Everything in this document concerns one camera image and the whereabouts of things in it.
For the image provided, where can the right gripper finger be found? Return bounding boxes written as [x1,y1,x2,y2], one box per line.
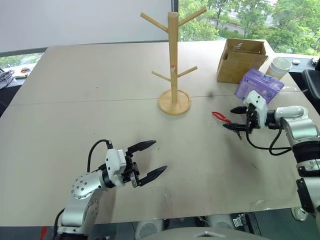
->
[230,105,250,116]
[222,122,248,133]

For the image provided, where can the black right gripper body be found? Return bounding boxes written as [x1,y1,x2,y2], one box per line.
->
[246,104,261,134]

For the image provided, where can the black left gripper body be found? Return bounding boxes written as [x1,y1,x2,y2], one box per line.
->
[121,149,141,188]

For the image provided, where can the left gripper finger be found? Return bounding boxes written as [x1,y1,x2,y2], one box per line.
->
[126,140,157,154]
[137,164,169,187]

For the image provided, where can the red keychain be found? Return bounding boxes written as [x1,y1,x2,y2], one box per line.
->
[211,111,243,140]

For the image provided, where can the wooden tree stand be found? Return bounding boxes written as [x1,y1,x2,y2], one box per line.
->
[139,6,208,116]

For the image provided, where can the purple tissue pack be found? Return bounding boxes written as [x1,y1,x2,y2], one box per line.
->
[234,67,285,105]

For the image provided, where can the open cardboard box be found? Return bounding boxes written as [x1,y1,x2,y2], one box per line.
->
[216,37,269,85]

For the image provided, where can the white paper cup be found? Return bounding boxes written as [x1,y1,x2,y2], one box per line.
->
[265,56,293,81]

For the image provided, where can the black office chair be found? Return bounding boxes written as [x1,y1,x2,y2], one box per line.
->
[301,69,320,101]

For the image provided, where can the grey robot torso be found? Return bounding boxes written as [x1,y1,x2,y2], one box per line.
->
[134,213,272,240]

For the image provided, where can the white window blind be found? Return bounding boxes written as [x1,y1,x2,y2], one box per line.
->
[0,0,173,54]

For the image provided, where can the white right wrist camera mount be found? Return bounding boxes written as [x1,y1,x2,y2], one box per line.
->
[243,90,269,130]

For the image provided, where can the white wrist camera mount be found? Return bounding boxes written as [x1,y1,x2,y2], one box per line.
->
[243,90,269,130]
[104,148,127,188]

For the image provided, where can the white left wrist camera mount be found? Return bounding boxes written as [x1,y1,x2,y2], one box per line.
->
[104,148,127,188]

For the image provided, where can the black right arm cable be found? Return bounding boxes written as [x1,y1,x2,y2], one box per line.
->
[245,126,293,157]

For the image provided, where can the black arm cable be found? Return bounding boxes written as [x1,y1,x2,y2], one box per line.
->
[86,139,113,173]
[245,126,293,157]

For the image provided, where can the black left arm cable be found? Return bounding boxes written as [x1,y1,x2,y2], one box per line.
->
[86,139,113,173]

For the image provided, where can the tangled grey cables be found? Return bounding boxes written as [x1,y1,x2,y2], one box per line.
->
[0,69,16,90]

